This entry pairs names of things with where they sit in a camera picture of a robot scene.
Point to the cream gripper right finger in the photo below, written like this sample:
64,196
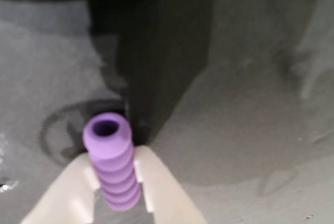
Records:
167,187

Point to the cream gripper left finger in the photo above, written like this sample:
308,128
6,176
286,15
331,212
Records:
70,192

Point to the purple ribbed pen grip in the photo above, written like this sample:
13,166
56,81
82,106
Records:
114,166

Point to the black upright block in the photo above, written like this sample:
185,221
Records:
161,51

